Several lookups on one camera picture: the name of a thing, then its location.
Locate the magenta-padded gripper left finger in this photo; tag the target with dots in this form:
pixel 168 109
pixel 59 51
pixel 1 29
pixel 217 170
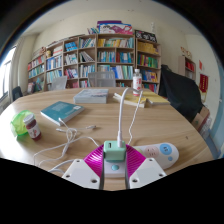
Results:
pixel 83 171

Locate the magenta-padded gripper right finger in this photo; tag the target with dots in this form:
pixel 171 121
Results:
pixel 146 171

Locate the mint green charger block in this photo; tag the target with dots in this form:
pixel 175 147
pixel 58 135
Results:
pixel 114 151

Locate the white pastel-socket power strip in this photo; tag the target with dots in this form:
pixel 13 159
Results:
pixel 160 153

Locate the teal book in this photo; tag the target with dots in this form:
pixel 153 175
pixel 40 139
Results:
pixel 61 111

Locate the small jar with red contents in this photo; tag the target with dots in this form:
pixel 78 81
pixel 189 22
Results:
pixel 32 128

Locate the flat yellow book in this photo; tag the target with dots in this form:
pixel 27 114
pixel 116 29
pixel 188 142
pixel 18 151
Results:
pixel 156 99

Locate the cardboard box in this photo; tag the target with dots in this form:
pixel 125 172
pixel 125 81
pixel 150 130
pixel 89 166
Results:
pixel 200 119

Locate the grey book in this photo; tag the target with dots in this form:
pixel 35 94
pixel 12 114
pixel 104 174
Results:
pixel 90 96

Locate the green plastic bag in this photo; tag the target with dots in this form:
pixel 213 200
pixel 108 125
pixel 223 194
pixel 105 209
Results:
pixel 16 123

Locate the black cloth-draped chair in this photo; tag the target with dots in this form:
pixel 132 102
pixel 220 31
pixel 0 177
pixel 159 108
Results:
pixel 181 93

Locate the clear bottle with red label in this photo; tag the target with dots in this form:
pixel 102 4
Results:
pixel 137 83

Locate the grey mesh chair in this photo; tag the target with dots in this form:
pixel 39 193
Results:
pixel 101 79

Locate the dark office chair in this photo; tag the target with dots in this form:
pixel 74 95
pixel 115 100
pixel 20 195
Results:
pixel 17 93

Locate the red hanging banner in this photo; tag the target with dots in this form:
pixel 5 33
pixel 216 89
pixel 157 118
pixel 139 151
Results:
pixel 203 82

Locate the wooden bookshelf unit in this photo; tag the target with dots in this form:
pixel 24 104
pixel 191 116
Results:
pixel 113 53

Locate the window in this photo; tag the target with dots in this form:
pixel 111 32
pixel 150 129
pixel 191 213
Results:
pixel 6 76

